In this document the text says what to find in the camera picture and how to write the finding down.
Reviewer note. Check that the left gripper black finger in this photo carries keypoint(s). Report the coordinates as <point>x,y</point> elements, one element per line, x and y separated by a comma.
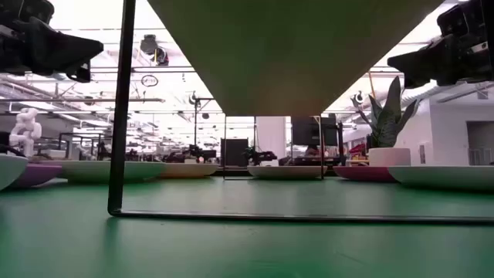
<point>65,48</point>
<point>81,73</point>

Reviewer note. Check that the light green plate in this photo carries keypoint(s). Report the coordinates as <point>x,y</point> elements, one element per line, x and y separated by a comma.
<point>85,171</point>

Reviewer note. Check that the pale mint plate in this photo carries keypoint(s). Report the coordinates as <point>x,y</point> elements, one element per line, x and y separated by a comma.
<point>9,170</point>
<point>444,177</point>

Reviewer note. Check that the magenta plate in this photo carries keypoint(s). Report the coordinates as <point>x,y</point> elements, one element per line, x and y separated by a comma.
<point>363,173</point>

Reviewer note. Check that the purple plate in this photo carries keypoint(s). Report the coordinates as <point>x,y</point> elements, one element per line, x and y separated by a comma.
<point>36,175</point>

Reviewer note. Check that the beige plate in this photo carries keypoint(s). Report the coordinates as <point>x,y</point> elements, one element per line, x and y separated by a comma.
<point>189,170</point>

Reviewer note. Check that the pale pink plate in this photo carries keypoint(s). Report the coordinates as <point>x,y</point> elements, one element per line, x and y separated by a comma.
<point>285,171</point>

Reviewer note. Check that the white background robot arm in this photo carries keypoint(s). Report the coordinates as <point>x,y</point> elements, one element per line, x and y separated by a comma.
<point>25,127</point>

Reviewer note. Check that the black background robot arm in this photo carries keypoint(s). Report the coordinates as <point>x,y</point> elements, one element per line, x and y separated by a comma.
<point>262,156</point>
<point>193,152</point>

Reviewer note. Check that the green snake plant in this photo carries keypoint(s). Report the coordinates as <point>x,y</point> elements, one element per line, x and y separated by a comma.
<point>386,119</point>

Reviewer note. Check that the black ceiling-hung device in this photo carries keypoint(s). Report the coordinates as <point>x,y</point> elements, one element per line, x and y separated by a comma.
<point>152,48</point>

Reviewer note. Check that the red background item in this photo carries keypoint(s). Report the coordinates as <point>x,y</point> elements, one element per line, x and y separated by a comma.
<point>357,150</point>

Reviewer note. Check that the black background monitor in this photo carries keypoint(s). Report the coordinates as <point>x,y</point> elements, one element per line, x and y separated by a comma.
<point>308,131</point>

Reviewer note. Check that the black pole stand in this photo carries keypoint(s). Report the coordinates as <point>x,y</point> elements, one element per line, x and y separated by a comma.
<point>195,119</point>

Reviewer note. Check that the black upright panel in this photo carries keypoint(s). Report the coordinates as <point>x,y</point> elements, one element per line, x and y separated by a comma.
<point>234,152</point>

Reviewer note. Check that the green table mat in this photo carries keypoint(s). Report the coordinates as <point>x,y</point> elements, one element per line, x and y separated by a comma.
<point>231,247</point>

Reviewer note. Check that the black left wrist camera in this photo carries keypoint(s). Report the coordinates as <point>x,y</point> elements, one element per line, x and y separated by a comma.
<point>23,9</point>

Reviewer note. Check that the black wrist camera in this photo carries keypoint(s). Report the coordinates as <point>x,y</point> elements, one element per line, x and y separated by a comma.
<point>461,19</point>
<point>23,9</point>

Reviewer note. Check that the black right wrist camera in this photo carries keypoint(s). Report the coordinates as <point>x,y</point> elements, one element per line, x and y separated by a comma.
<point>461,19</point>

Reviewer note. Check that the wooden shelf with black frame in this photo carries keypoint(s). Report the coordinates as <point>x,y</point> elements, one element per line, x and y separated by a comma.
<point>285,58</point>

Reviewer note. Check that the black table frame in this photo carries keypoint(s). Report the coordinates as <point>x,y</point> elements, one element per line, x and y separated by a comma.
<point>231,171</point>

